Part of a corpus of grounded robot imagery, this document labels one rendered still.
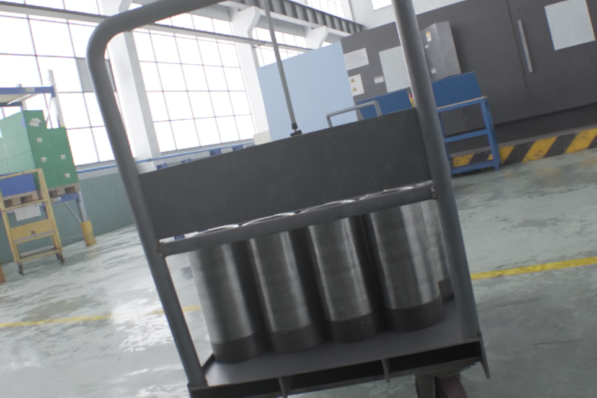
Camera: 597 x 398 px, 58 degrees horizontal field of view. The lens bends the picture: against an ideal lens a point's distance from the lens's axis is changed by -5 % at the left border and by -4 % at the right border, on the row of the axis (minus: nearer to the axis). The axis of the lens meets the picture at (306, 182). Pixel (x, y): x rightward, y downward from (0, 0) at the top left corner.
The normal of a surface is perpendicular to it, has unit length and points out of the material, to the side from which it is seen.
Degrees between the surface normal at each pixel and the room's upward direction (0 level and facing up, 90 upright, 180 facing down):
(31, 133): 90
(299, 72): 86
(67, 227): 90
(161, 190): 98
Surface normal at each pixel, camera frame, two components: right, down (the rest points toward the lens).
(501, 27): -0.42, 0.08
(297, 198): -0.11, 0.22
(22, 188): 0.89, -0.19
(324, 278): -0.60, 0.19
